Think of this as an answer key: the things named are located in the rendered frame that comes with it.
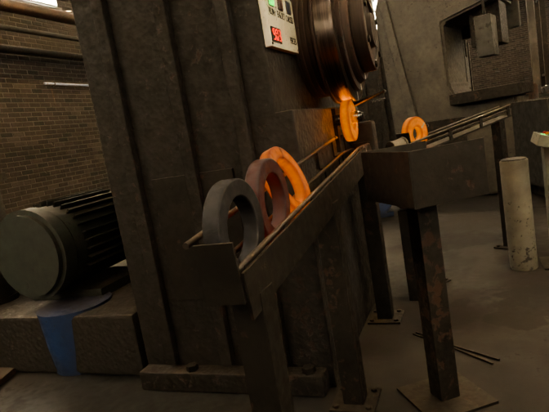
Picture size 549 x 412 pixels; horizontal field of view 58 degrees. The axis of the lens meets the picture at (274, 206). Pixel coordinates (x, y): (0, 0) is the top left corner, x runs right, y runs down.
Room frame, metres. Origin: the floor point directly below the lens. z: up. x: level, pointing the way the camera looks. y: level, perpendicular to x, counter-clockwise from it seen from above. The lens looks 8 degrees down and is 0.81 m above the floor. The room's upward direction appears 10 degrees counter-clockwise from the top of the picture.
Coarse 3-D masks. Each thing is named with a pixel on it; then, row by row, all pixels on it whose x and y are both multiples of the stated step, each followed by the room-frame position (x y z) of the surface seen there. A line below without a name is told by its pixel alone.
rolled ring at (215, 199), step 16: (208, 192) 0.85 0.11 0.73; (224, 192) 0.83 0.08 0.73; (240, 192) 0.89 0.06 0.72; (208, 208) 0.82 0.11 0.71; (224, 208) 0.82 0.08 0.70; (240, 208) 0.94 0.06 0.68; (256, 208) 0.94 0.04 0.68; (208, 224) 0.81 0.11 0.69; (224, 224) 0.81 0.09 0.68; (256, 224) 0.93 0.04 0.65; (208, 240) 0.80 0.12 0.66; (224, 240) 0.81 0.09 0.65; (256, 240) 0.92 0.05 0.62; (240, 256) 0.91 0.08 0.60
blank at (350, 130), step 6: (342, 102) 1.87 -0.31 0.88; (348, 102) 1.85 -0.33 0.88; (342, 108) 1.84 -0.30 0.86; (348, 108) 1.83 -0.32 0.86; (354, 108) 1.93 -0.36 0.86; (342, 114) 1.83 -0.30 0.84; (348, 114) 1.82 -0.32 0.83; (342, 120) 1.83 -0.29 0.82; (348, 120) 1.82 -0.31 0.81; (342, 126) 1.83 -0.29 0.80; (348, 126) 1.82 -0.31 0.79; (354, 126) 1.91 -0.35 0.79; (348, 132) 1.83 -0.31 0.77; (354, 132) 1.87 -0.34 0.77; (348, 138) 1.86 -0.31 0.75; (354, 138) 1.86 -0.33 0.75
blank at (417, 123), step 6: (408, 120) 2.25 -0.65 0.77; (414, 120) 2.26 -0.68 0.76; (420, 120) 2.29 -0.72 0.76; (408, 126) 2.23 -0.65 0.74; (414, 126) 2.26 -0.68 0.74; (420, 126) 2.28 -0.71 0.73; (402, 132) 2.24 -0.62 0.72; (420, 132) 2.29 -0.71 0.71; (426, 132) 2.31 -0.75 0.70; (414, 138) 2.25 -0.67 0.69
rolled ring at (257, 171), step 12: (252, 168) 1.01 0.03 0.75; (264, 168) 1.02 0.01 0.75; (276, 168) 1.08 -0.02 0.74; (252, 180) 0.99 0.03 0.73; (264, 180) 1.01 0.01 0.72; (276, 180) 1.09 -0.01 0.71; (264, 192) 1.00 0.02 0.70; (276, 192) 1.11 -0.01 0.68; (264, 204) 0.99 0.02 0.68; (276, 204) 1.11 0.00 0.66; (288, 204) 1.12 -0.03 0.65; (264, 216) 0.98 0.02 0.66; (276, 216) 1.10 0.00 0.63; (264, 228) 0.98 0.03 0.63
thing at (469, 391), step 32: (384, 160) 1.27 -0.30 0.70; (416, 160) 1.16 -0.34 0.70; (448, 160) 1.17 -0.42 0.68; (480, 160) 1.19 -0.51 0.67; (384, 192) 1.29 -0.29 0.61; (416, 192) 1.15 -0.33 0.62; (448, 192) 1.17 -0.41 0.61; (480, 192) 1.19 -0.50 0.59; (416, 224) 1.30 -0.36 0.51; (416, 256) 1.32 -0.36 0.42; (448, 320) 1.30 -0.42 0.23; (448, 352) 1.30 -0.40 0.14; (416, 384) 1.40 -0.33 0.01; (448, 384) 1.29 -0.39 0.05
